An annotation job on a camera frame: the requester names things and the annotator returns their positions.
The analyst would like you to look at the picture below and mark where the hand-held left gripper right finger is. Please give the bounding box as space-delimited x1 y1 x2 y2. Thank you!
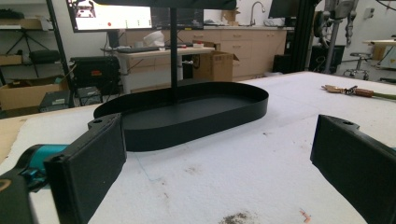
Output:
310 114 396 224

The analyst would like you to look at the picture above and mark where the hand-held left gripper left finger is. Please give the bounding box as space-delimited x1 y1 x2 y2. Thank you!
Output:
43 113 128 224

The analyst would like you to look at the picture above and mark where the small black electronics box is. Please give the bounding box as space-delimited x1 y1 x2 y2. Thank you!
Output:
37 90 75 114

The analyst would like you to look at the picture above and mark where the large flat cardboard box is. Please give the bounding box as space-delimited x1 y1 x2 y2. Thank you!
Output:
0 77 70 112

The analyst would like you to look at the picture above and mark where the black equipment case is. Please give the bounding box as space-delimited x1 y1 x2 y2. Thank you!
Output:
70 55 121 95

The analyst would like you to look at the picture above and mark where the chrome stool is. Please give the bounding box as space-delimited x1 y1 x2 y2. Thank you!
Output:
343 51 372 81

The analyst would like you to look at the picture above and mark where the black two-tier tray stand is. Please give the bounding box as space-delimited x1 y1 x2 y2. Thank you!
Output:
92 0 270 153

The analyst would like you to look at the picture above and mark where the white table cloth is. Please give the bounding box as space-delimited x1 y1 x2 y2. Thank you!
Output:
0 71 396 224

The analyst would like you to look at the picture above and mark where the black keyboard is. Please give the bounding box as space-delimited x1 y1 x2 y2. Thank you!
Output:
116 46 163 54

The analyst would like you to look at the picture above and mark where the black metal shelf rack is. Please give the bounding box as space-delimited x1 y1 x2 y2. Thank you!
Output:
0 0 76 108

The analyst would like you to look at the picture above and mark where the white office desk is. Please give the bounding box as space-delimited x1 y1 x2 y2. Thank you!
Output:
115 46 217 94

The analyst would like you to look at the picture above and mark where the large computer monitor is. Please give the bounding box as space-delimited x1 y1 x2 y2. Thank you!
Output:
65 0 205 34

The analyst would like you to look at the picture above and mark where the wooden cabinet counter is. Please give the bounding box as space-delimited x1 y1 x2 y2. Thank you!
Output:
124 25 288 79

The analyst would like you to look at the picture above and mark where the open cardboard box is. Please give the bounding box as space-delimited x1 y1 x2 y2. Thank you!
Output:
191 50 240 83

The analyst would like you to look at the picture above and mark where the small dark monitor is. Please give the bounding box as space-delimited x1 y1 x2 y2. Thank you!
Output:
268 0 301 20

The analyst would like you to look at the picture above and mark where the chrome sink faucet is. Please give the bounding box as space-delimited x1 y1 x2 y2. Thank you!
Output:
249 1 267 27

